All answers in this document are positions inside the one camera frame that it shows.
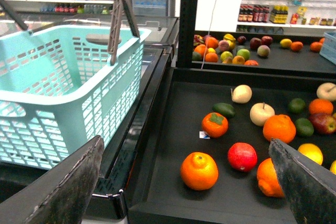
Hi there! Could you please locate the green lime lower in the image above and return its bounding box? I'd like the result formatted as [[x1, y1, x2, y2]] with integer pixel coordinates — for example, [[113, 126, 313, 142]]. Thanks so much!
[[295, 118, 314, 137]]

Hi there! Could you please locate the large bumpy orange centre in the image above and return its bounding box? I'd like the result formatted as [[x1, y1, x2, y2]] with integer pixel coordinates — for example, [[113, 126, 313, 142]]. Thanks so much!
[[262, 114, 296, 144]]

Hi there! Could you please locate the white round pear centre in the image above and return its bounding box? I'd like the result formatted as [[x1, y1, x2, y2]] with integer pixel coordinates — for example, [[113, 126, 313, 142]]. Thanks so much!
[[249, 102, 275, 126]]

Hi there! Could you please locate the large orange front left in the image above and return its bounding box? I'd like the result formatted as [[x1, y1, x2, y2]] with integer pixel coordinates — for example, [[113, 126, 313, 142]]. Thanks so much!
[[180, 152, 219, 191]]

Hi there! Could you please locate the small blue basket rear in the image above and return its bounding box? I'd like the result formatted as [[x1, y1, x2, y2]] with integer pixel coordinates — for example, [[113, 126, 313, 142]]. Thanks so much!
[[319, 31, 336, 64]]

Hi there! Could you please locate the green lime upper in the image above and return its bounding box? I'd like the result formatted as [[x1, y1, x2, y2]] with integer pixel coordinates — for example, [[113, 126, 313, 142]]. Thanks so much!
[[288, 98, 306, 114]]

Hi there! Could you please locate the dark green avocado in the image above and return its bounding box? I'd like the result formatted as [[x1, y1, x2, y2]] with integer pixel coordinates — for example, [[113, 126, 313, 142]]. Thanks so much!
[[212, 103, 236, 119]]

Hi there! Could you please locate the orange under right finger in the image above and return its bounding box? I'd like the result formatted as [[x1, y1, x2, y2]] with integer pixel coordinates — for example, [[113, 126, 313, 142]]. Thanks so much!
[[257, 158, 284, 198]]

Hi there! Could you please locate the red peach fruit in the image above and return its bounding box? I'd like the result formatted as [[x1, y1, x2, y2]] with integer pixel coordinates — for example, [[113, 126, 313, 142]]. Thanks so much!
[[227, 142, 258, 173]]

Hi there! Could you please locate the red apple in cluster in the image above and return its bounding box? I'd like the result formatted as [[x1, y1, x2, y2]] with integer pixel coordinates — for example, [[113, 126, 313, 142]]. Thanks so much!
[[308, 113, 335, 135]]

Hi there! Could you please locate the white price label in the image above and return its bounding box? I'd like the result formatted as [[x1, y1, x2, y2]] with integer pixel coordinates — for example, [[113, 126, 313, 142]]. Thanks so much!
[[199, 131, 211, 139]]

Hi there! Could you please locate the white pear with stem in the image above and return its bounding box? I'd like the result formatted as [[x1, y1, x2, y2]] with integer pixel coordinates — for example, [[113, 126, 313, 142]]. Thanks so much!
[[316, 82, 336, 102]]

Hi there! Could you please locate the black shelf upright post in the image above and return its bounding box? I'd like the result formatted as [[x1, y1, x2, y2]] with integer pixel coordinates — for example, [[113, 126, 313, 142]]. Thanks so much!
[[176, 0, 197, 68]]

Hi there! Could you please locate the green lime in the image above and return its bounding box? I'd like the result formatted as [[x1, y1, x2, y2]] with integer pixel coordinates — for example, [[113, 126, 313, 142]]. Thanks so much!
[[288, 98, 306, 114], [295, 118, 314, 137]]

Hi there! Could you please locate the white pear left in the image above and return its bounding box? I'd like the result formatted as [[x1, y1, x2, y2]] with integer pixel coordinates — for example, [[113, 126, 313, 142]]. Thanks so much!
[[231, 84, 253, 104]]

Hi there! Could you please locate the light blue shopping basket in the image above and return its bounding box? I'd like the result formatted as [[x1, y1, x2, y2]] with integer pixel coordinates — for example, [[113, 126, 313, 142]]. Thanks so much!
[[0, 0, 152, 171]]

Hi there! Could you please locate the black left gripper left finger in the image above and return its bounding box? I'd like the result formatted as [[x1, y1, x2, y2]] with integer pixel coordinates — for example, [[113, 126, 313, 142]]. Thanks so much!
[[1, 135, 104, 223]]

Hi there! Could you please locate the small orange tangerine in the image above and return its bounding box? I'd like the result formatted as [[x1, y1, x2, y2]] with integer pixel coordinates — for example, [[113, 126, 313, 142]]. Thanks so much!
[[308, 98, 333, 114]]

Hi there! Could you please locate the black rear fruit tray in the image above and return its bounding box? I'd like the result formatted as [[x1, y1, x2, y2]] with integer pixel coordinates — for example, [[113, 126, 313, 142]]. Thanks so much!
[[191, 35, 335, 78]]

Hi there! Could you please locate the orange persimmon green calyx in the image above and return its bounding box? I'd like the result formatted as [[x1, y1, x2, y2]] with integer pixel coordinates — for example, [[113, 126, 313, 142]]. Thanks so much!
[[202, 112, 229, 138]]

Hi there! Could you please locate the yellow lemon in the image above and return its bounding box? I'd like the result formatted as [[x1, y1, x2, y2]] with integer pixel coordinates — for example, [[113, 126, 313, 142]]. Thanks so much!
[[298, 143, 323, 165]]

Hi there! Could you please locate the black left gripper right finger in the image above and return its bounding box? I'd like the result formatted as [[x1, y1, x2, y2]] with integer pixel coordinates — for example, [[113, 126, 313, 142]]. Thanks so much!
[[269, 139, 335, 223]]

